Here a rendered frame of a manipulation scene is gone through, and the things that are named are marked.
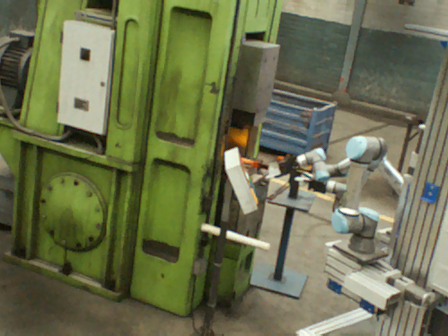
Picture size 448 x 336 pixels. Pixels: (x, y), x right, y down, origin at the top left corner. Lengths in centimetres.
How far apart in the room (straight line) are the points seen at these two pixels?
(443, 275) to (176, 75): 188
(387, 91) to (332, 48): 130
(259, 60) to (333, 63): 835
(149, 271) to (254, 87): 138
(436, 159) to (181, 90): 152
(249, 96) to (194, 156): 50
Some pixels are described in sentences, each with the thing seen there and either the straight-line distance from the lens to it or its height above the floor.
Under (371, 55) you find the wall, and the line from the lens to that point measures 1201.
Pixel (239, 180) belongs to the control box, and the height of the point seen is 111.
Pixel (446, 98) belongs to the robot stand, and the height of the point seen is 172.
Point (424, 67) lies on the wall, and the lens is 1170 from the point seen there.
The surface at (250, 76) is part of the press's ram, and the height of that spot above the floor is 158.
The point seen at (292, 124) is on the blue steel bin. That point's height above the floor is 46.
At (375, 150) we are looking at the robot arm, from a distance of 346.
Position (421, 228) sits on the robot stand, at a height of 103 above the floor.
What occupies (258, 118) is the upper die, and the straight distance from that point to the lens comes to 414.
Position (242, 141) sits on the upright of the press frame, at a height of 106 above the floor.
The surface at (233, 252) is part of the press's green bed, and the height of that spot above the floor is 42.
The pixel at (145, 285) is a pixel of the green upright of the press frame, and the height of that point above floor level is 13.
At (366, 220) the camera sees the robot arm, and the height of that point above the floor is 101.
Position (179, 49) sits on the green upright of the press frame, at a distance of 397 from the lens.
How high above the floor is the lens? 222
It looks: 17 degrees down
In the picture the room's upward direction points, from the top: 9 degrees clockwise
